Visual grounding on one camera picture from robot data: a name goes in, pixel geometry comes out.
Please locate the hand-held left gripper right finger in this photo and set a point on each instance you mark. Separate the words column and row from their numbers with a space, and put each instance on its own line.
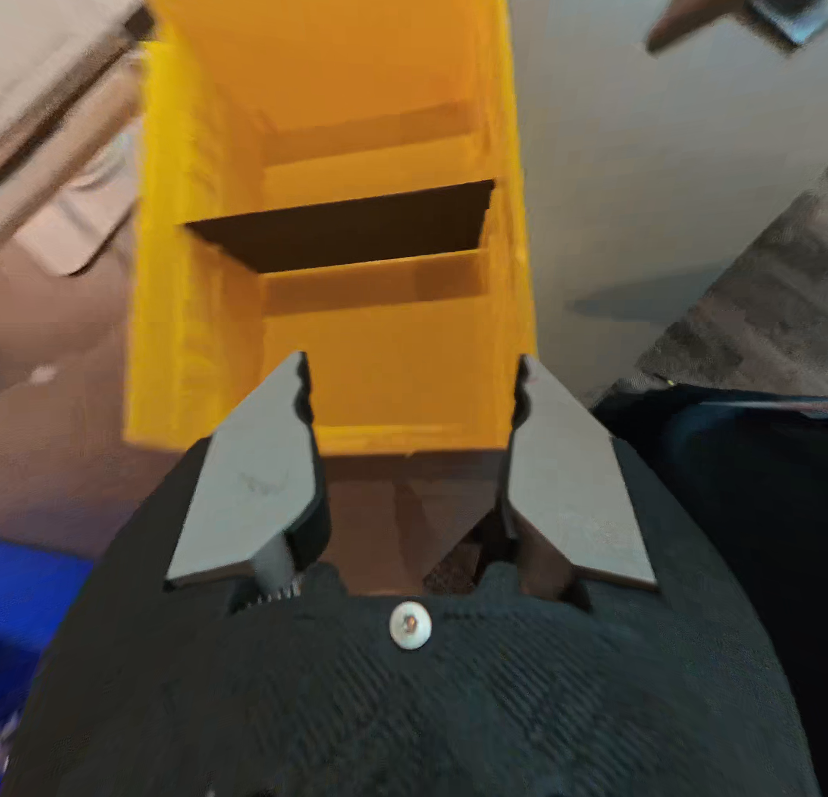
column 569, row 486

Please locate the person's dark trouser leg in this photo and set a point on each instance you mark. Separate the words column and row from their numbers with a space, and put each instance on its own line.
column 744, row 486

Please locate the yellow plastic bin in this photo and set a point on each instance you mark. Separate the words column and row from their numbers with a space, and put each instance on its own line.
column 388, row 370

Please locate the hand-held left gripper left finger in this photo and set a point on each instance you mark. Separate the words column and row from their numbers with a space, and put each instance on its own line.
column 252, row 480

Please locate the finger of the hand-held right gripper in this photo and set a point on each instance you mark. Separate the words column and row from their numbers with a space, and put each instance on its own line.
column 705, row 8

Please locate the grey metal object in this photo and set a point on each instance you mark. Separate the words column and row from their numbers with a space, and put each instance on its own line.
column 792, row 14

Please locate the blue plastic box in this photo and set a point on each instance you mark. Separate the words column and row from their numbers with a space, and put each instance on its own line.
column 32, row 596

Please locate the pale cardboard box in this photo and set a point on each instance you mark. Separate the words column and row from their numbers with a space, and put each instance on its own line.
column 52, row 34

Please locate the grey carpet mat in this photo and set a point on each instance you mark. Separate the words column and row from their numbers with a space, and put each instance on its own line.
column 763, row 305

